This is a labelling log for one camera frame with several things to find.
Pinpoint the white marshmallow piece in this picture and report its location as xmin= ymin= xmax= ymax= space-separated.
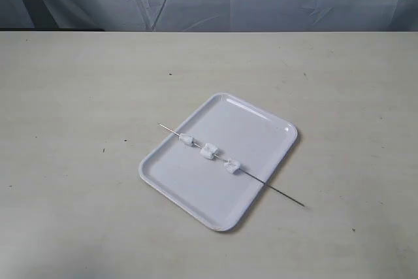
xmin=223 ymin=159 xmax=241 ymax=174
xmin=178 ymin=133 xmax=194 ymax=146
xmin=200 ymin=143 xmax=218 ymax=160

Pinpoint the thin metal skewer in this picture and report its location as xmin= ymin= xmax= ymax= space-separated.
xmin=157 ymin=123 xmax=308 ymax=210

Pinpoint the white rectangular plastic tray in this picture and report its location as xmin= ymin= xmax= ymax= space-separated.
xmin=138 ymin=93 xmax=298 ymax=232

